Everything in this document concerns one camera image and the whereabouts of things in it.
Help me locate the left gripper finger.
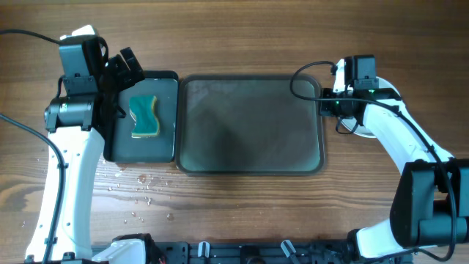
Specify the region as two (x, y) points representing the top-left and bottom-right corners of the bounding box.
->
(120, 47), (144, 83)
(108, 55), (132, 88)

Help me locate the white plate stained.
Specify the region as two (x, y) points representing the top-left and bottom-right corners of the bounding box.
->
(341, 77), (400, 139)

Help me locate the green yellow sponge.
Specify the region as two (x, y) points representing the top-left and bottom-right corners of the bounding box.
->
(129, 95), (160, 138)

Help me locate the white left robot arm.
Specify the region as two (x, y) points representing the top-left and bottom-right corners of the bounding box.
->
(25, 34), (143, 263)

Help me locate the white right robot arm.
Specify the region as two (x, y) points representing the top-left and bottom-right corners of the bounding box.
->
(318, 55), (468, 263)

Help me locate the small dark sponge tray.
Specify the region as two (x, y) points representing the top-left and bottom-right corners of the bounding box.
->
(103, 70), (179, 163)

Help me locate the large dark plate tray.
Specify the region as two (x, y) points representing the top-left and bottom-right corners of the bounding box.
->
(174, 75), (326, 175)

